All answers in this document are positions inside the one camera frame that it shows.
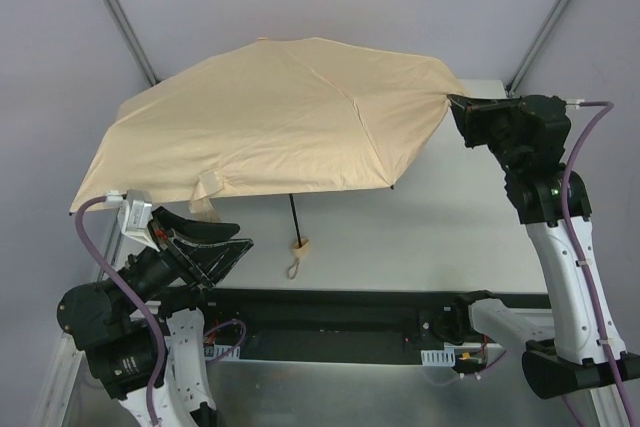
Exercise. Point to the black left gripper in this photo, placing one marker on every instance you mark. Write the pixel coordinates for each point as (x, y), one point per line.
(176, 257)

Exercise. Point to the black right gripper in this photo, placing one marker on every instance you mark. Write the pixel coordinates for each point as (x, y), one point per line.
(477, 120)

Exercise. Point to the beige folding umbrella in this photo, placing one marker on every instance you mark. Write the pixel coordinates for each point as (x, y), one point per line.
(271, 118)

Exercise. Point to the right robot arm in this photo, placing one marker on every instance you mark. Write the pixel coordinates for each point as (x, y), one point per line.
(583, 350)

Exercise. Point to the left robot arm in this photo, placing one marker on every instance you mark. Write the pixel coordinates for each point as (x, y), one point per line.
(141, 328)

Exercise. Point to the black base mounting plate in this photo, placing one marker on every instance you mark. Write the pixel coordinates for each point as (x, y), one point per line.
(357, 327)

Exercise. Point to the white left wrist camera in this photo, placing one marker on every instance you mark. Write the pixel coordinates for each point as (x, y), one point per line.
(134, 214)

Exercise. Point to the left white cable duct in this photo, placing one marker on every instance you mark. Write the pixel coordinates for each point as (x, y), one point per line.
(218, 352)

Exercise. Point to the white cable duct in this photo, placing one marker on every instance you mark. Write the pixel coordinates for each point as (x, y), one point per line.
(445, 358)
(218, 352)

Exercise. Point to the right aluminium frame post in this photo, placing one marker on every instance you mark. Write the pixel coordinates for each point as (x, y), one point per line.
(551, 21)

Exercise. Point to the aluminium frame post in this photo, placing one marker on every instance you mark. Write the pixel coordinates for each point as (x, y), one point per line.
(131, 40)
(551, 21)

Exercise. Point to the right white cable duct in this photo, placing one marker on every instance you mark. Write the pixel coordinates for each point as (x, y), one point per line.
(445, 358)

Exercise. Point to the left aluminium frame post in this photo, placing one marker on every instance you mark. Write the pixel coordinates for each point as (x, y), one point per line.
(131, 40)

